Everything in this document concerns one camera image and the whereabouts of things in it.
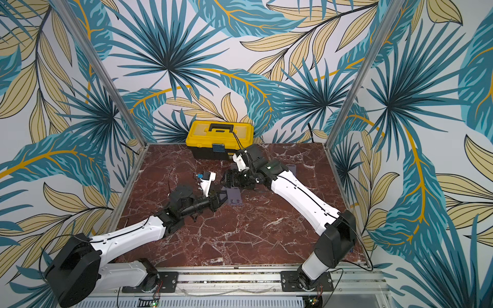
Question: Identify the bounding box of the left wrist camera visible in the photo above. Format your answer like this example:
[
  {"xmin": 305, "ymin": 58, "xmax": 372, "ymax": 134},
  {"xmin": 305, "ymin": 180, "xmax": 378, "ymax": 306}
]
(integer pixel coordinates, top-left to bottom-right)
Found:
[{"xmin": 197, "ymin": 171, "xmax": 216, "ymax": 197}]

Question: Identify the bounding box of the right aluminium frame post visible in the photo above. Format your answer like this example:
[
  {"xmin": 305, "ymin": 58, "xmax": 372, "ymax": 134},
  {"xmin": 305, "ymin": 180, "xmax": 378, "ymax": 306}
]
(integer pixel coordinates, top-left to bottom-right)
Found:
[{"xmin": 325, "ymin": 1, "xmax": 403, "ymax": 152}]

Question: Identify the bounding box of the left aluminium frame post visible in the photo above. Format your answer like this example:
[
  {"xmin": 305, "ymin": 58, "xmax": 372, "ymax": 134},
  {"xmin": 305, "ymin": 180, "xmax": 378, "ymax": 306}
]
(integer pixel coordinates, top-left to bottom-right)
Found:
[{"xmin": 52, "ymin": 0, "xmax": 148, "ymax": 148}]

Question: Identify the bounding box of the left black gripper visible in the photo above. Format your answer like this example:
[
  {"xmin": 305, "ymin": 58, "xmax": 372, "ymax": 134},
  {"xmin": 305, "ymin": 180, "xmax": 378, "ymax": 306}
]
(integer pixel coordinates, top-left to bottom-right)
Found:
[{"xmin": 181, "ymin": 188, "xmax": 233, "ymax": 218}]

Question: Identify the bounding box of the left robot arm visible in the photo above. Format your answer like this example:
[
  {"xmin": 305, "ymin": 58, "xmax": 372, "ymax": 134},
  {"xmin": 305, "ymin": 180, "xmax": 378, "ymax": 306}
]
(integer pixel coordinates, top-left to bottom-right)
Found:
[{"xmin": 44, "ymin": 186, "xmax": 227, "ymax": 307}]

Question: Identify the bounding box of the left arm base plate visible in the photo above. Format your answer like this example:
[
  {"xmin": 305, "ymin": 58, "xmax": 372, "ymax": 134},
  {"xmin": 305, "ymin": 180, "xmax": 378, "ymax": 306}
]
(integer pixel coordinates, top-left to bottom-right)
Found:
[{"xmin": 122, "ymin": 272, "xmax": 178, "ymax": 294}]

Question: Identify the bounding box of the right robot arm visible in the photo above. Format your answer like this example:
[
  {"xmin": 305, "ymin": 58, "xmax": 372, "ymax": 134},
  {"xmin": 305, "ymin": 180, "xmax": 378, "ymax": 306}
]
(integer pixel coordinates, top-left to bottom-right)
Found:
[{"xmin": 222, "ymin": 145, "xmax": 357, "ymax": 290}]

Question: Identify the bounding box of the white perforated vent panel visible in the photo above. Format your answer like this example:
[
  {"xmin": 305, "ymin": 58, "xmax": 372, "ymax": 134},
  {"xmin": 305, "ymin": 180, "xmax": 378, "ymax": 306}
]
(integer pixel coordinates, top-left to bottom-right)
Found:
[{"xmin": 74, "ymin": 296, "xmax": 305, "ymax": 307}]

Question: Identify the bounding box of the yellow black toolbox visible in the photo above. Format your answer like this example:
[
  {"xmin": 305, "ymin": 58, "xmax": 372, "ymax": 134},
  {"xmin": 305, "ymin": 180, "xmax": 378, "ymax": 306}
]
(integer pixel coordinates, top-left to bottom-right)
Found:
[{"xmin": 186, "ymin": 121, "xmax": 254, "ymax": 160}]

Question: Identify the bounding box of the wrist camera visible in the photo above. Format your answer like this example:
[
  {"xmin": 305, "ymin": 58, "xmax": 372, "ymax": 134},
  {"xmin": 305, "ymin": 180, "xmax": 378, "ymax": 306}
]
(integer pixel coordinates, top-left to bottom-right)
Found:
[
  {"xmin": 232, "ymin": 151, "xmax": 250, "ymax": 171},
  {"xmin": 197, "ymin": 171, "xmax": 216, "ymax": 197}
]

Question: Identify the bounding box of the aluminium frame post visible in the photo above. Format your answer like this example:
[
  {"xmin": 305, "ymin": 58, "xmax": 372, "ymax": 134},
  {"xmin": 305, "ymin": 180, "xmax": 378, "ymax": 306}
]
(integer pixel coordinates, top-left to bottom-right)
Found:
[
  {"xmin": 52, "ymin": 0, "xmax": 148, "ymax": 148},
  {"xmin": 325, "ymin": 1, "xmax": 403, "ymax": 152}
]

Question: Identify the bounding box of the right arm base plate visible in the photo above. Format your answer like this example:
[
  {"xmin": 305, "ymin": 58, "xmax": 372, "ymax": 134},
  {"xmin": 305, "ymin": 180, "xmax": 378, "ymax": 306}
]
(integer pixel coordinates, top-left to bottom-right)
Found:
[{"xmin": 280, "ymin": 270, "xmax": 334, "ymax": 292}]

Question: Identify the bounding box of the aluminium front rail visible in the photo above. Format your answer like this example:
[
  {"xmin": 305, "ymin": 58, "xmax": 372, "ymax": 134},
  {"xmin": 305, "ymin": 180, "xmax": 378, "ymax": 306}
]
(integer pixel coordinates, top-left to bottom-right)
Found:
[{"xmin": 72, "ymin": 267, "xmax": 390, "ymax": 297}]

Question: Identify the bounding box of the lavender stand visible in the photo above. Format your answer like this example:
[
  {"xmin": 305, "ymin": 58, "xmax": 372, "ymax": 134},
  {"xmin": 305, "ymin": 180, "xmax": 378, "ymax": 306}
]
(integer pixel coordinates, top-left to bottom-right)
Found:
[
  {"xmin": 287, "ymin": 164, "xmax": 297, "ymax": 177},
  {"xmin": 225, "ymin": 187, "xmax": 243, "ymax": 206}
]

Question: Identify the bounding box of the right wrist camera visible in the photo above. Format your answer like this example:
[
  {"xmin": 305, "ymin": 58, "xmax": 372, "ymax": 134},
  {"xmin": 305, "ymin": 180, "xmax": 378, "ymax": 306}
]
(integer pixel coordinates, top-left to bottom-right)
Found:
[{"xmin": 232, "ymin": 151, "xmax": 250, "ymax": 171}]

